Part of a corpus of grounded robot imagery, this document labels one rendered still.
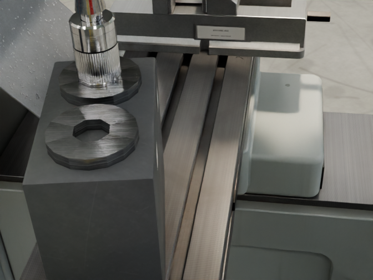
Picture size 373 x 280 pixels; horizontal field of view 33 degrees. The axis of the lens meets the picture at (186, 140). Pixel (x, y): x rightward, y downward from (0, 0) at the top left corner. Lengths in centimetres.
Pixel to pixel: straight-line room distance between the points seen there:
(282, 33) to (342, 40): 205
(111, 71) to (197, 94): 36
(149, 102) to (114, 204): 13
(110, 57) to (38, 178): 15
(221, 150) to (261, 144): 20
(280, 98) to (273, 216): 23
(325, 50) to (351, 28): 27
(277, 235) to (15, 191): 50
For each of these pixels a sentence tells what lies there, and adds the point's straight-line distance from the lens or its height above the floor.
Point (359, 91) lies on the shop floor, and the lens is 277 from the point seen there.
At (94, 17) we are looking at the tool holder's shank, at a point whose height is 120.
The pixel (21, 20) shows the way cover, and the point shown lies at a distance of 120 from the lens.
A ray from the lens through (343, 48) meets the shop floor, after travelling 308.
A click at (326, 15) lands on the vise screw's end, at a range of 115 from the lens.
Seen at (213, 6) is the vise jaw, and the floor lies 101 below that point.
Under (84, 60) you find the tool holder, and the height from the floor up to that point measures 116.
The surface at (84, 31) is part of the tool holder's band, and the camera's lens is 64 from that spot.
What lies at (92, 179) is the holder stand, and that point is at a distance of 57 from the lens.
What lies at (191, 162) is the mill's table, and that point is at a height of 93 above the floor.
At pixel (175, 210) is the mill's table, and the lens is 80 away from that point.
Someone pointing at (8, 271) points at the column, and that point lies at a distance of 139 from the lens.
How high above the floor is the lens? 148
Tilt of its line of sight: 37 degrees down
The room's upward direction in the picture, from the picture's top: 3 degrees counter-clockwise
